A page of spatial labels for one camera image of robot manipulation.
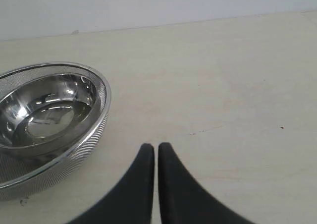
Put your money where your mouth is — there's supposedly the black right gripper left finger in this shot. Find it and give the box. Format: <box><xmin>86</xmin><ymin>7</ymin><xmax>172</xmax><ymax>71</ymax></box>
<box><xmin>70</xmin><ymin>144</ymin><xmax>155</xmax><ymax>224</ymax></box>

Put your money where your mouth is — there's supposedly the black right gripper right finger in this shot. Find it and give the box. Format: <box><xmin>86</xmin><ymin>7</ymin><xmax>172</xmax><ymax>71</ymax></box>
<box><xmin>158</xmin><ymin>142</ymin><xmax>251</xmax><ymax>224</ymax></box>

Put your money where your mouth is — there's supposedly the small steel bowl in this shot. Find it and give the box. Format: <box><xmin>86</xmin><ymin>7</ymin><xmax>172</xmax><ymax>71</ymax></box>
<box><xmin>0</xmin><ymin>73</ymin><xmax>100</xmax><ymax>150</ymax></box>

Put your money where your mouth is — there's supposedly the steel mesh colander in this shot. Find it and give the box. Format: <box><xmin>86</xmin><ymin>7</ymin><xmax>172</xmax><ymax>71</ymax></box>
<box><xmin>0</xmin><ymin>62</ymin><xmax>111</xmax><ymax>201</ymax></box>

